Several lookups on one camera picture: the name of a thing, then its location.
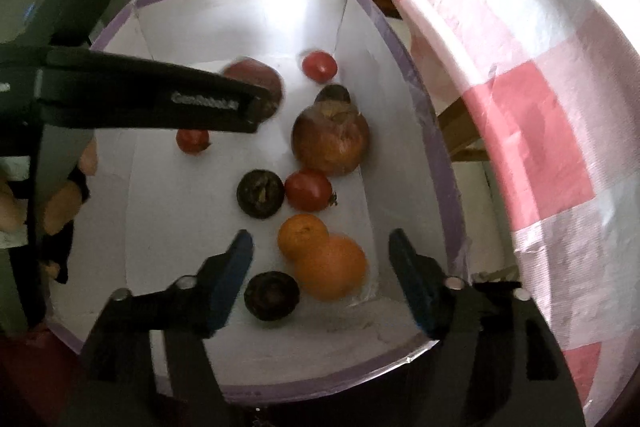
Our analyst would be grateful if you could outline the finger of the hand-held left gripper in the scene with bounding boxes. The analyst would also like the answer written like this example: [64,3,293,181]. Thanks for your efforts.
[37,47,278,135]

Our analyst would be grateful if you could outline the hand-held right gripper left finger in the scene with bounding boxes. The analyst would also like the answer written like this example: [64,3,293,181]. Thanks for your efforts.
[57,229,256,427]

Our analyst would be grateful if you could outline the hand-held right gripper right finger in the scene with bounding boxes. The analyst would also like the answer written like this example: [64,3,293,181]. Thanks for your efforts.
[389,228,586,427]

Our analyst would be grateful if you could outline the dark purple round fruit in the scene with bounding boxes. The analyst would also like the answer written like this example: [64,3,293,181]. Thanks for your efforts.
[244,271,301,322]

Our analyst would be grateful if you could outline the small red tomato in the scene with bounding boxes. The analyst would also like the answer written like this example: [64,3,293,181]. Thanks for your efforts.
[175,128,211,156]
[301,51,337,82]

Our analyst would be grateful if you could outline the large orange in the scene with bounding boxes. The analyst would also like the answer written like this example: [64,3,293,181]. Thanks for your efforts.
[295,234,369,303]

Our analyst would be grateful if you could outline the small tangerine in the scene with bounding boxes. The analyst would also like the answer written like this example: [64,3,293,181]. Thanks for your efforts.
[277,213,331,260]

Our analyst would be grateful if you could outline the dark brown round fruit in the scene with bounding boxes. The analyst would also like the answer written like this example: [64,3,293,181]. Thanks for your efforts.
[315,83,352,106]
[236,169,286,220]

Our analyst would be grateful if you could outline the white box with purple rim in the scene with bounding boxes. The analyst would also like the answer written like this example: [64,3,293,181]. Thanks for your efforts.
[47,0,472,404]

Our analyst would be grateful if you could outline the dark red round fruit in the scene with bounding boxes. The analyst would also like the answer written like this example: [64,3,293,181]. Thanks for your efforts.
[221,58,284,108]

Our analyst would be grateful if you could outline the large red tomato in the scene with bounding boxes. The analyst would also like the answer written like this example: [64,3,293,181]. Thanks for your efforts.
[284,169,339,212]

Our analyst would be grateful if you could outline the brown red pomegranate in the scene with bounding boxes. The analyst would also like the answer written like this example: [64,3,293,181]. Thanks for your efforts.
[291,101,371,178]

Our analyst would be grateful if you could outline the person's left hand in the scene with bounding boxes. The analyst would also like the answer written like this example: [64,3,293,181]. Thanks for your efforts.
[0,139,98,284]

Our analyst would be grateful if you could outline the wooden table leg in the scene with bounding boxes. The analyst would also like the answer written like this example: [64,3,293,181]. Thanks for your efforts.
[435,97,493,164]

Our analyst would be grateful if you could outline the pink checked tablecloth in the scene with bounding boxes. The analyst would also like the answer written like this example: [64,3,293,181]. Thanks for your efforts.
[372,0,640,427]

